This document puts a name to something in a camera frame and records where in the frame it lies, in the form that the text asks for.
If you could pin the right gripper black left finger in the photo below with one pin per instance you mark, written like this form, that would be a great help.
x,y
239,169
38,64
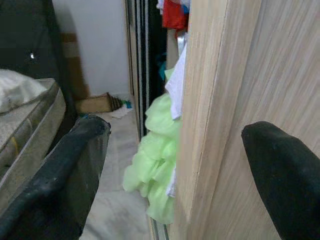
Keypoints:
x,y
50,195

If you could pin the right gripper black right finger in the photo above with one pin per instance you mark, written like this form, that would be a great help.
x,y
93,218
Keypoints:
x,y
292,185

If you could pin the white pillow green tree print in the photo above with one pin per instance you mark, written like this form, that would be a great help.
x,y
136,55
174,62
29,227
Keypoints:
x,y
15,87

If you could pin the grey quilted mattress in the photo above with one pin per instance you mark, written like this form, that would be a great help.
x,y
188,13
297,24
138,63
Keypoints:
x,y
30,125

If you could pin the plain brown cardboard box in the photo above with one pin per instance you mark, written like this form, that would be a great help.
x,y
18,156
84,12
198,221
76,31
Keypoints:
x,y
92,103

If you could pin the white paper scrap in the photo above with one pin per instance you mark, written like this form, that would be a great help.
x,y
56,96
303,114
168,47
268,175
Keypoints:
x,y
121,112

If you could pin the light green ruffled garment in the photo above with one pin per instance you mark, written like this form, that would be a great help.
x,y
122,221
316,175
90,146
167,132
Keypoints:
x,y
157,150

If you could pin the light wooden wardrobe door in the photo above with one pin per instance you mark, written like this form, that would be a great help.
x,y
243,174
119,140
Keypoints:
x,y
250,75

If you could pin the brown cardboard box white band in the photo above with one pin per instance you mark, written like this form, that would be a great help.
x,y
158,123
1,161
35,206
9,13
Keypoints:
x,y
75,67

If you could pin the white garment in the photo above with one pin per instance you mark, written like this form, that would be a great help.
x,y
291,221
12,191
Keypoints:
x,y
177,87

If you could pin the dark tufted studded headboard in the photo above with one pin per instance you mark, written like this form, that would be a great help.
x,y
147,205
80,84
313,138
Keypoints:
x,y
25,30

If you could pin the teal garment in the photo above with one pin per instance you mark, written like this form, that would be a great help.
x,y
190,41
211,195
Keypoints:
x,y
162,67

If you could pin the red garment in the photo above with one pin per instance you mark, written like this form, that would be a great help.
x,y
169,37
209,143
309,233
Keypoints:
x,y
173,15

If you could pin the black white sliding door frame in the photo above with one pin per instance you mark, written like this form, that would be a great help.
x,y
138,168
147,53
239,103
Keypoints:
x,y
142,62

